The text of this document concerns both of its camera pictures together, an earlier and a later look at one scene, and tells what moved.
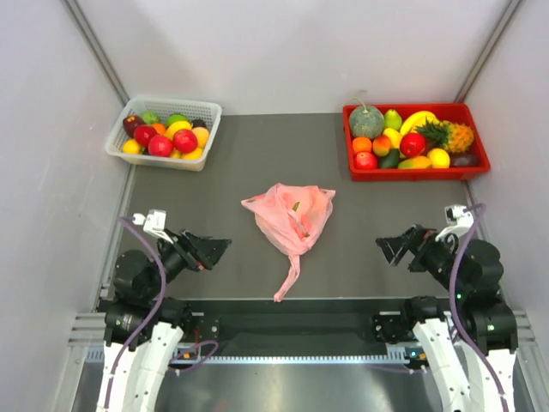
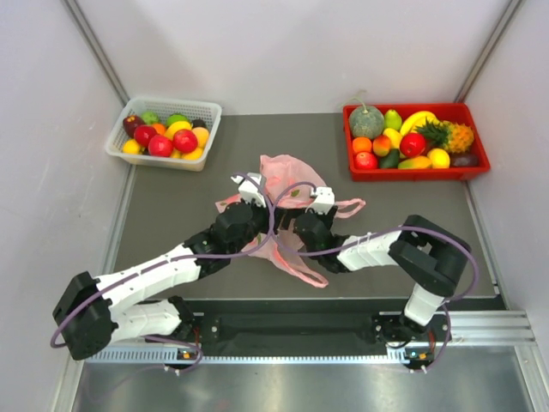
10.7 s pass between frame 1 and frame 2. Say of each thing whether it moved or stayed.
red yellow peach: stayed
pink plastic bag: moved
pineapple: stayed
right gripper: moved
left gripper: moved
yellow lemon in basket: stayed
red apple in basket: stayed
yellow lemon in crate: stayed
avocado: stayed
